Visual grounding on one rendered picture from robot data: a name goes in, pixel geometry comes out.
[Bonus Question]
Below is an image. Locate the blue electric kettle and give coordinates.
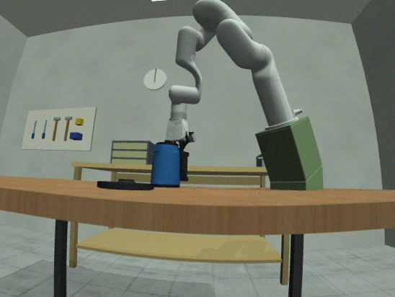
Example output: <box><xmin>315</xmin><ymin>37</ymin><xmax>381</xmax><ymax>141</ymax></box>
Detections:
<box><xmin>151</xmin><ymin>140</ymin><xmax>189</xmax><ymax>187</ymax></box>

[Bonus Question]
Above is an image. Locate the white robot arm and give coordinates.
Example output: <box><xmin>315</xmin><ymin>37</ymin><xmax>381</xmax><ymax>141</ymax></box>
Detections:
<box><xmin>169</xmin><ymin>0</ymin><xmax>303</xmax><ymax>130</ymax></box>

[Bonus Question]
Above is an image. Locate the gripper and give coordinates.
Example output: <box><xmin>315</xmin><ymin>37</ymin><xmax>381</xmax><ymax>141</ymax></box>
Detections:
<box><xmin>166</xmin><ymin>118</ymin><xmax>190</xmax><ymax>158</ymax></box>

